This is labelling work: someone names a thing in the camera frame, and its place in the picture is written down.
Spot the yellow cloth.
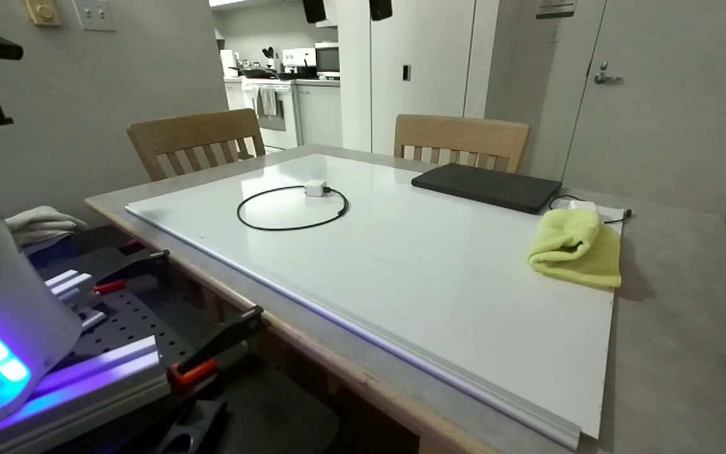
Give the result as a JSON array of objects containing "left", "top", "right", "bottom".
[{"left": 527, "top": 208, "right": 623, "bottom": 290}]

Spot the white folded cloth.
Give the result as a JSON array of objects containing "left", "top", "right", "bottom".
[{"left": 5, "top": 203, "right": 85, "bottom": 246}]

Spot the white door with handle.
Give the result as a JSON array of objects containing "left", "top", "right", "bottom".
[{"left": 567, "top": 0, "right": 726, "bottom": 217}]

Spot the black charger cable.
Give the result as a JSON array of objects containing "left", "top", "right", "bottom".
[{"left": 233, "top": 183, "right": 349, "bottom": 235}]

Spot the white board mat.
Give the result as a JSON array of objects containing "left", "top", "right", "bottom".
[{"left": 125, "top": 154, "right": 614, "bottom": 447}]

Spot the black orange clamp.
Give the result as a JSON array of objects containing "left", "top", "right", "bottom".
[{"left": 165, "top": 308, "right": 262, "bottom": 391}]

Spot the white charger plug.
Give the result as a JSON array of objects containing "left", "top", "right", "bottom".
[{"left": 302, "top": 179, "right": 327, "bottom": 196}]

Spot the microwave oven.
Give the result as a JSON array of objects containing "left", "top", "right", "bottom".
[{"left": 315, "top": 43, "right": 339, "bottom": 73}]

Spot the black laptop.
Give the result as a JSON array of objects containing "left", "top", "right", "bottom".
[{"left": 410, "top": 163, "right": 561, "bottom": 215}]

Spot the white stove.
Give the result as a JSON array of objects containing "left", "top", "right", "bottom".
[{"left": 242, "top": 79, "right": 299, "bottom": 149}]

